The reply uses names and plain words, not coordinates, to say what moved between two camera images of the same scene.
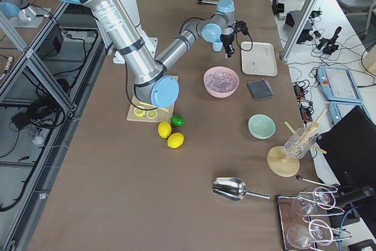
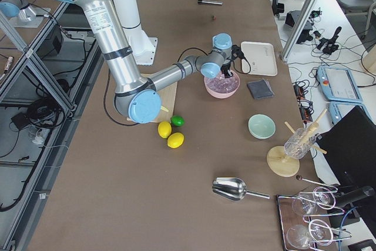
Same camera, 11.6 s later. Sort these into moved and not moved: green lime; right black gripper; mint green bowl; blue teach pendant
Moved: right black gripper
Not moved: green lime; mint green bowl; blue teach pendant
